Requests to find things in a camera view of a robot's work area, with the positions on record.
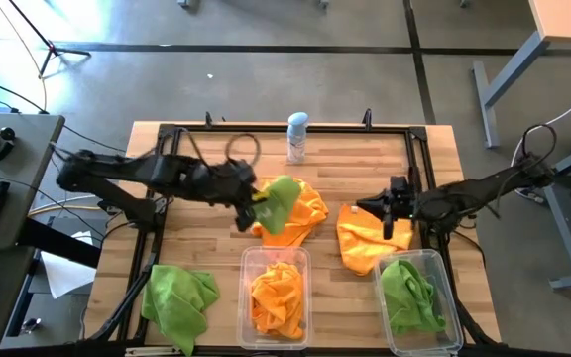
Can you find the white paper sheet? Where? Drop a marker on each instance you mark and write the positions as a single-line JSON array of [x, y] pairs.
[[62, 275]]

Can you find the black tripod stand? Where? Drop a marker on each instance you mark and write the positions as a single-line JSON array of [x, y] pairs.
[[51, 47]]

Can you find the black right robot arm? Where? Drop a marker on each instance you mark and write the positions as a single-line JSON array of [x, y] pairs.
[[474, 193]]

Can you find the white blue spray bottle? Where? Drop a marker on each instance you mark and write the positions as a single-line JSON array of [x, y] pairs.
[[297, 141]]

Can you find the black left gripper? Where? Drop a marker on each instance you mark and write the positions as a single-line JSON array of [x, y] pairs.
[[231, 183]]

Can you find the dark metal desk leg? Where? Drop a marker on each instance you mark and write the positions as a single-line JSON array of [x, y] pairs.
[[20, 307]]

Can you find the black frame clip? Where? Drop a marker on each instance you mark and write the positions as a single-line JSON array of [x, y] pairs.
[[367, 119], [208, 120]]

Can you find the clear plastic bin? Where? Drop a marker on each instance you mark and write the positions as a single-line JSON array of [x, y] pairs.
[[246, 258], [431, 344]]

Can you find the white label strip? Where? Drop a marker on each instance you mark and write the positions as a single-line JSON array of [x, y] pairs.
[[151, 350]]

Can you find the small black object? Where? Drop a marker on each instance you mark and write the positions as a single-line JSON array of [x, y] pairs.
[[30, 325]]

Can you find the orange microfiber towel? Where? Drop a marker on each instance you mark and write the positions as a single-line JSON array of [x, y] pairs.
[[310, 213], [278, 287], [275, 327], [365, 248]]

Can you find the black metal beam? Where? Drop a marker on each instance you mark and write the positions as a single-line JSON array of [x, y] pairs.
[[62, 245]]

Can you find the grey desk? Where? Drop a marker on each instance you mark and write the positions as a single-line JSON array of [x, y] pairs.
[[23, 149]]

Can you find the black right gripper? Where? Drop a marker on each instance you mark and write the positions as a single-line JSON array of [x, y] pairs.
[[404, 205]]

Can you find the black aluminium table frame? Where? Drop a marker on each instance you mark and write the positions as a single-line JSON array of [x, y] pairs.
[[340, 129]]

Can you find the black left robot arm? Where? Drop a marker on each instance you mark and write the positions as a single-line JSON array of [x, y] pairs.
[[127, 168]]

